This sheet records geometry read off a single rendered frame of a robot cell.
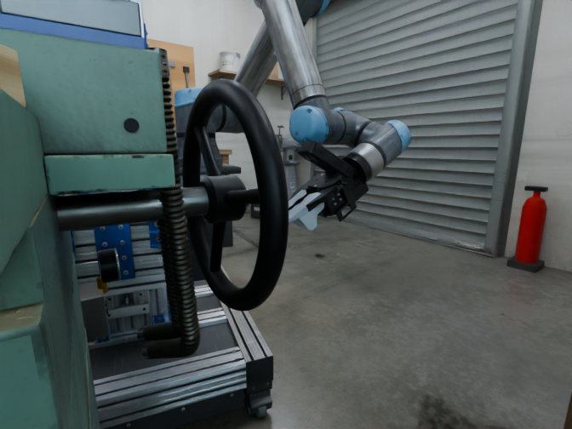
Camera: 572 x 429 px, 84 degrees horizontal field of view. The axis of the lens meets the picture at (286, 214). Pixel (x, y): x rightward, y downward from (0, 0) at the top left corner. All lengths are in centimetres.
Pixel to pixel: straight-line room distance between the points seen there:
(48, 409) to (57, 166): 17
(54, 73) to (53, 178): 8
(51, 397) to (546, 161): 293
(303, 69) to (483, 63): 253
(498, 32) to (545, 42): 32
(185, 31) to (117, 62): 378
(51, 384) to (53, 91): 21
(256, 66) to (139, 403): 100
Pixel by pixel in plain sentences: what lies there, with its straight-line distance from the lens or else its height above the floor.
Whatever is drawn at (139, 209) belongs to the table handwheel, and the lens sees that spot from 38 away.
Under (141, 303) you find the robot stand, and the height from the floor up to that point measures 37.
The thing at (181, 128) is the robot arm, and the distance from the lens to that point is 100.
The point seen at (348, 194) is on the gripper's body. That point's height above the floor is 78.
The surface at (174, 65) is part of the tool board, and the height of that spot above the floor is 172.
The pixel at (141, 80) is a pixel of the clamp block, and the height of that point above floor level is 93.
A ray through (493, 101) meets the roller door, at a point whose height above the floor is 122.
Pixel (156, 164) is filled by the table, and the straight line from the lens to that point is 30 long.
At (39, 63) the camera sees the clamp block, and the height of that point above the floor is 94.
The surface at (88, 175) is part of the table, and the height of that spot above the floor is 85.
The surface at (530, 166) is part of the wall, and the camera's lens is 298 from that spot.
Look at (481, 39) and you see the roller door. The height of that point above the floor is 169.
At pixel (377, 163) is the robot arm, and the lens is 69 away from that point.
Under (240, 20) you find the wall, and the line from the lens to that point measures 446.
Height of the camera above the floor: 88
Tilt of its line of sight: 12 degrees down
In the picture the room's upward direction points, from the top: straight up
